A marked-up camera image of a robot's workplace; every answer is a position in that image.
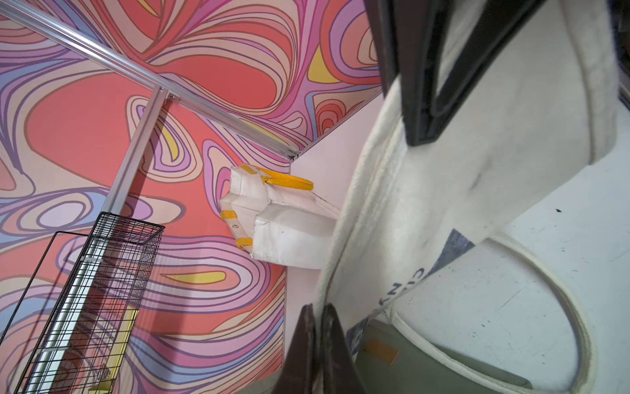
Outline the black wire basket, back wall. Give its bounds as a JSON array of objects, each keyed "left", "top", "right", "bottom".
[{"left": 8, "top": 212, "right": 165, "bottom": 393}]

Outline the aluminium frame rail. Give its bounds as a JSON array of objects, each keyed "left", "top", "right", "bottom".
[{"left": 1, "top": 1, "right": 309, "bottom": 393}]

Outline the cream bag with yellow handles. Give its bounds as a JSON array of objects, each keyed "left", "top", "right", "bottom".
[{"left": 219, "top": 164, "right": 340, "bottom": 270}]

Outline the cream canvas bag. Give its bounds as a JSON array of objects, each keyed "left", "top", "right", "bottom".
[{"left": 314, "top": 0, "right": 622, "bottom": 394}]

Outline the green canvas bag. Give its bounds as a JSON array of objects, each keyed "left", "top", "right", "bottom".
[{"left": 235, "top": 319, "right": 533, "bottom": 394}]

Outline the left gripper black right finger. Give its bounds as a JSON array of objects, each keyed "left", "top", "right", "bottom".
[{"left": 321, "top": 304, "right": 367, "bottom": 394}]

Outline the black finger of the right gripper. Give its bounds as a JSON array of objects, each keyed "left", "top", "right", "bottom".
[
  {"left": 364, "top": 0, "right": 399, "bottom": 94},
  {"left": 394, "top": 1, "right": 542, "bottom": 147}
]

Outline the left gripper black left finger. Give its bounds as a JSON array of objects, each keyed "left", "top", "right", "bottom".
[{"left": 272, "top": 305, "right": 317, "bottom": 394}]

